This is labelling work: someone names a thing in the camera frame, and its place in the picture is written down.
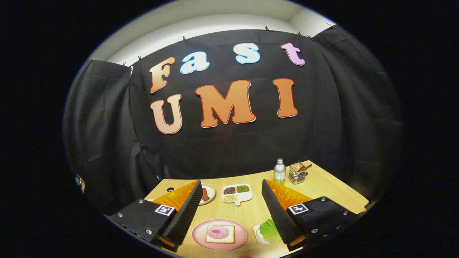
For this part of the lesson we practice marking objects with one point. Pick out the white square plate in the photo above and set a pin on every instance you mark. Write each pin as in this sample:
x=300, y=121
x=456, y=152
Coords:
x=259, y=236

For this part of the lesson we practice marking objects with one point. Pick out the green lettuce leaf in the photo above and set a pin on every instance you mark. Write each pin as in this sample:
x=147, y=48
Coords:
x=269, y=231

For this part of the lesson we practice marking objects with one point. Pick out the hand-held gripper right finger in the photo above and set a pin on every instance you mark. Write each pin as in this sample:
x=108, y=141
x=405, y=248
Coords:
x=276, y=211

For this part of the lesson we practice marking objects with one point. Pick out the beige round plate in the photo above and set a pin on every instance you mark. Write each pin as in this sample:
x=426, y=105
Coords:
x=212, y=193

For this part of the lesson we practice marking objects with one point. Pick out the pink round plate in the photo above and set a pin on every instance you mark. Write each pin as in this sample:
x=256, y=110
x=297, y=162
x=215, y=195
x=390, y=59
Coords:
x=240, y=233

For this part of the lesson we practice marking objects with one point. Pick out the pile of green beans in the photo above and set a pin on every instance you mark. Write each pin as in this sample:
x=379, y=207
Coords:
x=243, y=189

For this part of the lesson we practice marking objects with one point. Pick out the square white toast slice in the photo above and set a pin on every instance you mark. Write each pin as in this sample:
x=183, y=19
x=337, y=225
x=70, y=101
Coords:
x=209, y=239

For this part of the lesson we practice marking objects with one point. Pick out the pile of dark beans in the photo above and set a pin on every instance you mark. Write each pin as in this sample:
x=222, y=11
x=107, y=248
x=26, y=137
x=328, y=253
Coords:
x=229, y=190

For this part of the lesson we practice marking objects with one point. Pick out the pink ham slice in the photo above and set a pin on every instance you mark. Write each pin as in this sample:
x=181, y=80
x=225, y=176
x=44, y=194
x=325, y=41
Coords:
x=218, y=233

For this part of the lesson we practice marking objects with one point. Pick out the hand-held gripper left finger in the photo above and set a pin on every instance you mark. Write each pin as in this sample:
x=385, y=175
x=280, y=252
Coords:
x=186, y=215

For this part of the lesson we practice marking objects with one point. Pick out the silver bottle with green label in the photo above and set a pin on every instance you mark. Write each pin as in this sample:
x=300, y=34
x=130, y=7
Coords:
x=279, y=173

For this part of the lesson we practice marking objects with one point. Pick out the white divided dish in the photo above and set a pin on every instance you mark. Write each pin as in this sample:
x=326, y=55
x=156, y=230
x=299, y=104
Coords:
x=245, y=196

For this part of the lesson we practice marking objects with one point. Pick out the brown meat piece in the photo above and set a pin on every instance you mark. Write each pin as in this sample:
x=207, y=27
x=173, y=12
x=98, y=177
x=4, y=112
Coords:
x=205, y=195

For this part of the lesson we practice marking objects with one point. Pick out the pile of yellow beans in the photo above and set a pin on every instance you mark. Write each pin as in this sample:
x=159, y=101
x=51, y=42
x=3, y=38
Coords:
x=230, y=198

